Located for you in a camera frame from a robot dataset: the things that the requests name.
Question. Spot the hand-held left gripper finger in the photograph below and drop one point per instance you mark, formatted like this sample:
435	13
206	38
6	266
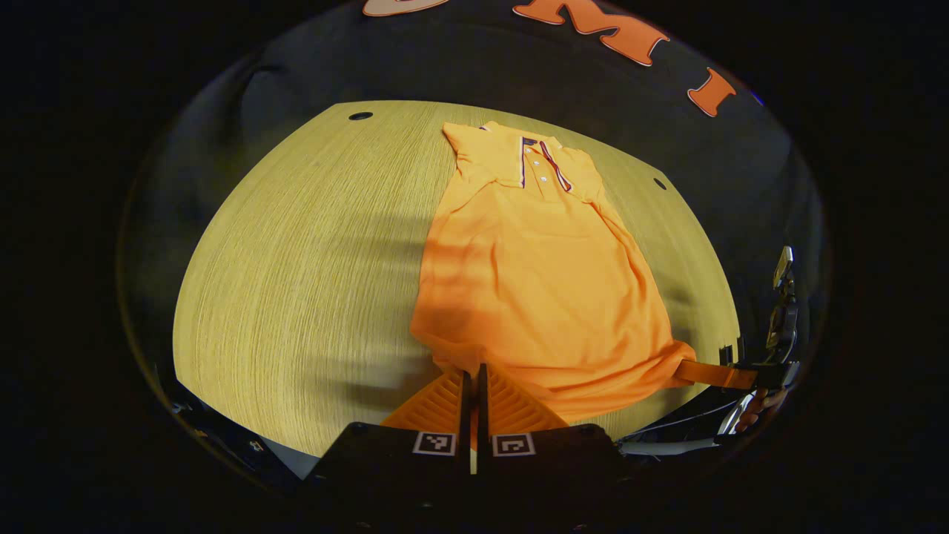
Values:
466	415
482	415

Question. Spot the black backdrop cloth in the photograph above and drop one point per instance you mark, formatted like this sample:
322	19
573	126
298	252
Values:
445	59

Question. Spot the orange T-shirt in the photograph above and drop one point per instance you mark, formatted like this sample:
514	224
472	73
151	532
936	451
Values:
534	297

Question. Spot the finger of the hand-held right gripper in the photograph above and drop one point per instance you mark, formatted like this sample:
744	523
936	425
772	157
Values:
715	374

